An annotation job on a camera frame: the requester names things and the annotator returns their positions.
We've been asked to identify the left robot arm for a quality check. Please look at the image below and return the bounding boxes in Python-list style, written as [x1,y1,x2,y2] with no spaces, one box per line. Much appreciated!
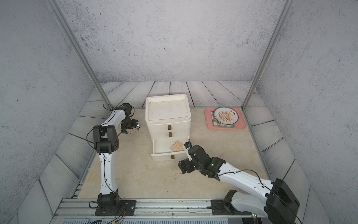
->
[92,103,140,215]

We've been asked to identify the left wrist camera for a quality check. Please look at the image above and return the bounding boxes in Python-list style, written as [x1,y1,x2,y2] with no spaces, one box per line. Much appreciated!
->
[117,103,135,117]

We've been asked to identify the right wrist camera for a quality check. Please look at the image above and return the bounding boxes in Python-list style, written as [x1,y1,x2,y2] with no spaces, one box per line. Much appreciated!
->
[184,140,192,161]

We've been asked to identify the aluminium frame post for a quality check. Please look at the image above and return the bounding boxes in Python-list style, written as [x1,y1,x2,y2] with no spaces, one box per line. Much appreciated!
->
[241,0,294,111]
[45,0,112,108]

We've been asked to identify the white drawer cabinet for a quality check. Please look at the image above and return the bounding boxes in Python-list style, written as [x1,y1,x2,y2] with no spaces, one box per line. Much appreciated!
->
[145,94,191,139]

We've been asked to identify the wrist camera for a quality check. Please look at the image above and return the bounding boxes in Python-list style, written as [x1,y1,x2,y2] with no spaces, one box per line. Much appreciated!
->
[117,103,135,117]
[184,140,192,161]

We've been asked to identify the aluminium frame post left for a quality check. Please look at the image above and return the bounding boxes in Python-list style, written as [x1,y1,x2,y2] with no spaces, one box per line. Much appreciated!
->
[45,0,112,108]

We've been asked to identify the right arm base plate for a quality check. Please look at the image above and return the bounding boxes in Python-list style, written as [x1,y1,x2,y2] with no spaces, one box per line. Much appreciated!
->
[207,189,251,216]

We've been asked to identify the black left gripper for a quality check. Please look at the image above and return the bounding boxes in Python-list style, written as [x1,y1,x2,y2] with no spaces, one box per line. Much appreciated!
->
[121,118,141,133]

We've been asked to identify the patterned sticky pad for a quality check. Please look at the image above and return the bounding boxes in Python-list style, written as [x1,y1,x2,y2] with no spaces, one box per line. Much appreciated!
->
[170,141,184,152]
[126,128,139,135]

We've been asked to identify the white bottom drawer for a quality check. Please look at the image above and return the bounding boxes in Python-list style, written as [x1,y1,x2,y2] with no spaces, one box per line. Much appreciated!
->
[151,135,190,161]

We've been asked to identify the pink plastic tray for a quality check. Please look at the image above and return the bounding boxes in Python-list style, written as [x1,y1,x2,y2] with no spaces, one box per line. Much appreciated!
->
[204,108,246,130]

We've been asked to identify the white patterned plate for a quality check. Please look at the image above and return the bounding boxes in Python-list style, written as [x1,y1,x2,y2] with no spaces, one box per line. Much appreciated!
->
[213,107,239,125]

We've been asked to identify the green checkered cloth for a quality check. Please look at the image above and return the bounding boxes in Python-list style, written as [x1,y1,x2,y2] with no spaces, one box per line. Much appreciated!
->
[211,111,235,128]

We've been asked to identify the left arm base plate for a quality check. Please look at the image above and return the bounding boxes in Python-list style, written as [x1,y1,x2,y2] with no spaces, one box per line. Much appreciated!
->
[95,193,137,216]

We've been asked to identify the aluminium front rail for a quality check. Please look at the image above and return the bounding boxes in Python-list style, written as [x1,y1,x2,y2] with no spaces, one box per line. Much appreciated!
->
[50,197,297,224]

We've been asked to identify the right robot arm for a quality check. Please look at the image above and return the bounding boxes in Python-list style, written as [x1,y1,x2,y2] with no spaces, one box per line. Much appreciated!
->
[178,141,302,224]

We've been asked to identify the aluminium frame post right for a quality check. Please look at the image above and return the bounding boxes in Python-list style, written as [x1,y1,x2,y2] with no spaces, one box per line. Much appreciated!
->
[241,0,294,111]

